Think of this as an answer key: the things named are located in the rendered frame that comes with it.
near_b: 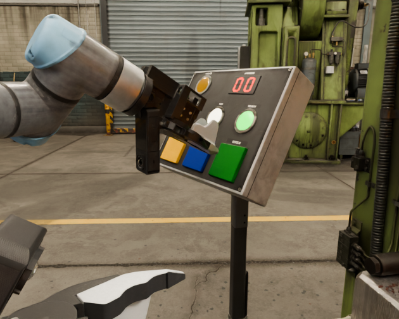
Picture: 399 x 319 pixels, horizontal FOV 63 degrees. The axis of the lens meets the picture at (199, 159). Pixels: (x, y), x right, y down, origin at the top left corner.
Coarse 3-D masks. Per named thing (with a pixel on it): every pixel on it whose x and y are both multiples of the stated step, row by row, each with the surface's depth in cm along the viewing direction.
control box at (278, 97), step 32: (192, 96) 87; (224, 96) 77; (256, 96) 69; (288, 96) 65; (224, 128) 73; (256, 128) 66; (288, 128) 67; (160, 160) 86; (256, 160) 63; (256, 192) 64
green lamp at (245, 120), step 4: (244, 112) 70; (248, 112) 69; (240, 116) 70; (244, 116) 69; (248, 116) 68; (252, 116) 67; (240, 120) 70; (244, 120) 68; (248, 120) 68; (252, 120) 67; (240, 124) 69; (244, 124) 68; (248, 124) 67; (240, 128) 69; (244, 128) 68
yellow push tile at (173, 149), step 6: (168, 144) 85; (174, 144) 83; (180, 144) 81; (168, 150) 84; (174, 150) 82; (180, 150) 80; (162, 156) 85; (168, 156) 83; (174, 156) 81; (180, 156) 80; (174, 162) 80
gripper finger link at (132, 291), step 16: (144, 272) 28; (160, 272) 28; (176, 272) 29; (96, 288) 26; (112, 288) 26; (128, 288) 26; (144, 288) 27; (160, 288) 28; (96, 304) 24; (112, 304) 25; (128, 304) 26; (144, 304) 29
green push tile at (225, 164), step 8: (224, 144) 70; (224, 152) 69; (232, 152) 67; (240, 152) 65; (216, 160) 70; (224, 160) 68; (232, 160) 66; (240, 160) 65; (216, 168) 69; (224, 168) 67; (232, 168) 65; (216, 176) 68; (224, 176) 66; (232, 176) 64
